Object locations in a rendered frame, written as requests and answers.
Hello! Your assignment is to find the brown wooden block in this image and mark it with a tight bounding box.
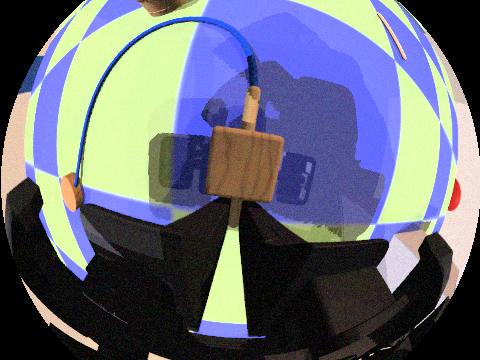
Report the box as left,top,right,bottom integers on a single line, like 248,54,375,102
205,125,284,204

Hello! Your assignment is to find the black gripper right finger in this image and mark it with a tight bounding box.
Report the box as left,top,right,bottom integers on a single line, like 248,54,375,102
239,200,389,337

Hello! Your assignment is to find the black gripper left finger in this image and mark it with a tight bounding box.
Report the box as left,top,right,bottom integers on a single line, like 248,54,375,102
79,197,232,332

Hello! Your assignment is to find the blue string with wooden stick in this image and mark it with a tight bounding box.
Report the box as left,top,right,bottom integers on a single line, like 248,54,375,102
75,16,261,228

